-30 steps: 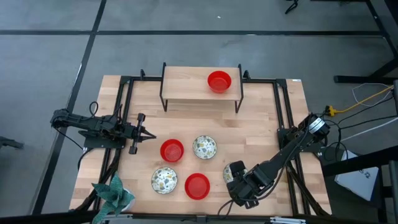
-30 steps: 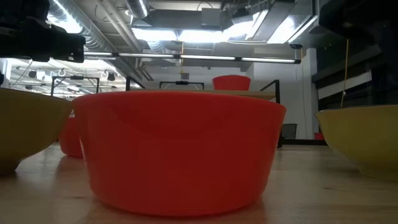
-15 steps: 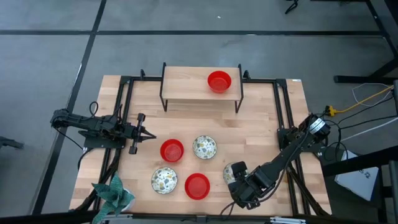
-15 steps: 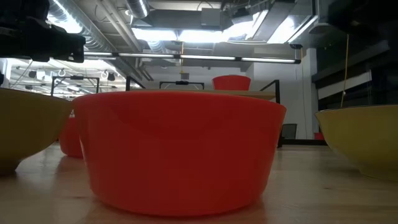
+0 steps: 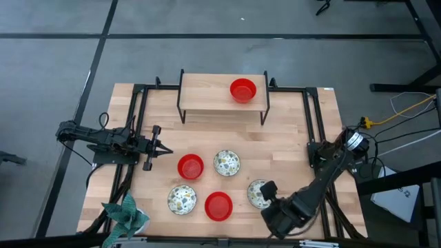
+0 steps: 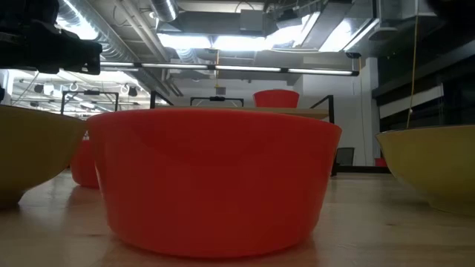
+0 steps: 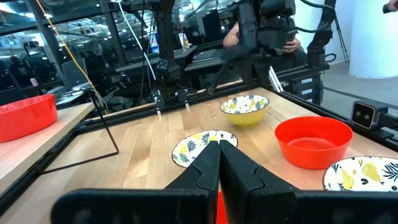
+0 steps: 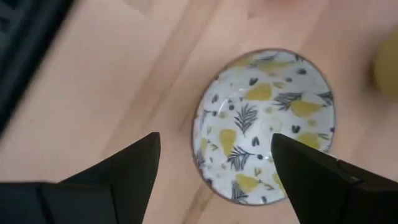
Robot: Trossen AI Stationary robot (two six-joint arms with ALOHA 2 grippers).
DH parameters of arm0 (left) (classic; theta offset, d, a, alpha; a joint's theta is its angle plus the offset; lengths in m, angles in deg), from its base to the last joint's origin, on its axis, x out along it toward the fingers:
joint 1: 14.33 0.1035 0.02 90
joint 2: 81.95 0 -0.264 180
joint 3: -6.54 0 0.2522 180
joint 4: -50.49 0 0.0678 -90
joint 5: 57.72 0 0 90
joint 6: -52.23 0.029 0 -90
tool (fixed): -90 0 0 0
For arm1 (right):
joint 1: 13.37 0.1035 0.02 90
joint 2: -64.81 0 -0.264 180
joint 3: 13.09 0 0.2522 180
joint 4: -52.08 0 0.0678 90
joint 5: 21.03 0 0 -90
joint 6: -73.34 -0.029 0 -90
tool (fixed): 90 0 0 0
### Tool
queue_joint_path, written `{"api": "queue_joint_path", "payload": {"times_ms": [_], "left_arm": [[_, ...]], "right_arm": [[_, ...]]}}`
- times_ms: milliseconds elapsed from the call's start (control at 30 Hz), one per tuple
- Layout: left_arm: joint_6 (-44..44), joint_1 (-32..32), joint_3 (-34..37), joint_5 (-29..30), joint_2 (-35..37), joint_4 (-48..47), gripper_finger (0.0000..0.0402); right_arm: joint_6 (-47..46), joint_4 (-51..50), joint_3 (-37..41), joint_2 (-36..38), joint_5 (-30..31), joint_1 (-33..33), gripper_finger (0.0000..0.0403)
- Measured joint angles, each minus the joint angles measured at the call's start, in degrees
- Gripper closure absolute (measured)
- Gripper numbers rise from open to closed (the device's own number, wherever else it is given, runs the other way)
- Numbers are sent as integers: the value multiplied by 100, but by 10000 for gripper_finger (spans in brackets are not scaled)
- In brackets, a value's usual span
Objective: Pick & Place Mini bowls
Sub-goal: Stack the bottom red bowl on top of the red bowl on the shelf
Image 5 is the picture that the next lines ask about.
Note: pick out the wooden shelf with black legs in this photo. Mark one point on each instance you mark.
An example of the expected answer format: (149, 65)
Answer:
(206, 93)

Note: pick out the green plant in white pot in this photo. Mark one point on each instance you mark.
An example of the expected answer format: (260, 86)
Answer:
(124, 215)

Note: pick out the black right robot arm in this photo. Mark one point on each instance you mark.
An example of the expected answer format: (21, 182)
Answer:
(330, 168)

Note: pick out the silver aluminium bracket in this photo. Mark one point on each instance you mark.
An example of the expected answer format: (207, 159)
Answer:
(318, 244)

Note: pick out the black metal rig frame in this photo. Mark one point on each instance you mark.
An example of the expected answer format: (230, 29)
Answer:
(311, 91)

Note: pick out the black metal stand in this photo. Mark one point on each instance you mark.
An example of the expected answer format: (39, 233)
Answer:
(403, 87)
(396, 178)

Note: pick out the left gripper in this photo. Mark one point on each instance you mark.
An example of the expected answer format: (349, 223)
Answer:
(150, 148)

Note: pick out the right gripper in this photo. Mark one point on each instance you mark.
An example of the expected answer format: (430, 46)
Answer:
(280, 217)

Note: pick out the yellow bowl with speckled inside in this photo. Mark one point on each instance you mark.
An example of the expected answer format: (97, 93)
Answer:
(254, 194)
(226, 163)
(182, 199)

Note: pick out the red plastic mini bowl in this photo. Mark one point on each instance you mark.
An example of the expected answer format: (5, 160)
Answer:
(190, 167)
(218, 206)
(243, 91)

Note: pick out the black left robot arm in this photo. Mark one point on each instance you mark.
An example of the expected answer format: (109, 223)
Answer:
(103, 137)

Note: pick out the grey chair base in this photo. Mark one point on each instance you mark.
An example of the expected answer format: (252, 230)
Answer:
(10, 158)

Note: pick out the white cardboard box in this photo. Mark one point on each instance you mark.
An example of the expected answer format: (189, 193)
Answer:
(396, 201)

